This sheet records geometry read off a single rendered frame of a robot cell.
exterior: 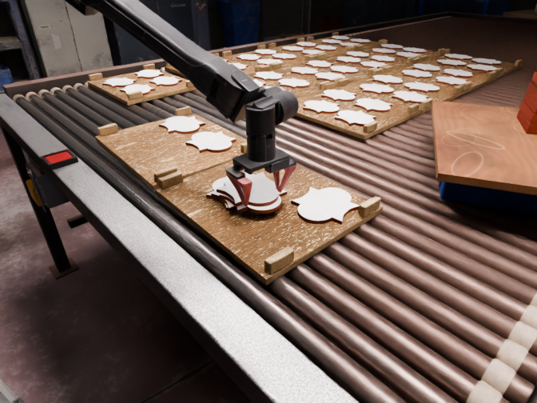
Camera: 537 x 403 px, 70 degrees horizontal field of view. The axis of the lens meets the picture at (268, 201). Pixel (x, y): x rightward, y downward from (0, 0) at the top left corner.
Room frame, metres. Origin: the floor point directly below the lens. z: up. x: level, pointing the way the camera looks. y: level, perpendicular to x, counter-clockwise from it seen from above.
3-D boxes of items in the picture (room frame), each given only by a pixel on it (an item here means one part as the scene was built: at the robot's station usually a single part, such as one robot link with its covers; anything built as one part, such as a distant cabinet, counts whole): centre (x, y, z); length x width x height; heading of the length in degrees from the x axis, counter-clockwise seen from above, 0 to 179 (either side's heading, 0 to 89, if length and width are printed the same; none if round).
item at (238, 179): (0.68, 0.04, 1.02); 0.07 x 0.07 x 0.09; 37
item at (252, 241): (0.75, 0.01, 0.93); 0.41 x 0.35 x 0.02; 41
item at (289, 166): (0.72, -0.01, 1.02); 0.07 x 0.07 x 0.09; 37
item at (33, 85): (3.00, -0.36, 0.90); 4.04 x 0.06 x 0.10; 133
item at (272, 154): (0.70, 0.01, 1.09); 0.10 x 0.07 x 0.07; 127
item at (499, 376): (1.01, 0.31, 0.90); 1.95 x 0.05 x 0.05; 43
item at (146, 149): (1.08, 0.28, 0.93); 0.41 x 0.35 x 0.02; 40
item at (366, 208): (0.70, -0.22, 0.95); 0.06 x 0.02 x 0.03; 131
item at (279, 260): (0.52, -0.02, 0.95); 0.06 x 0.02 x 0.03; 131
